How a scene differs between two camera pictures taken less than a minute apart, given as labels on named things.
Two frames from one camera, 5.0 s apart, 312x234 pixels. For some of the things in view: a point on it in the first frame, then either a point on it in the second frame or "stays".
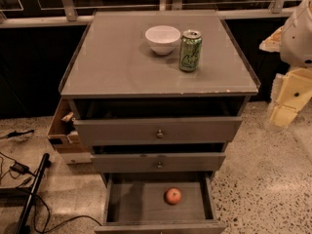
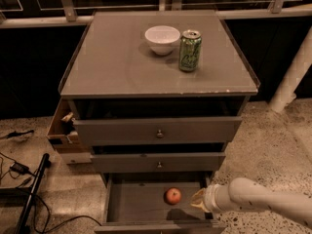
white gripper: [296, 40] → [211, 197]
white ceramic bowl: [163, 39] stays
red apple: [173, 196] stays
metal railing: [23, 5] stays
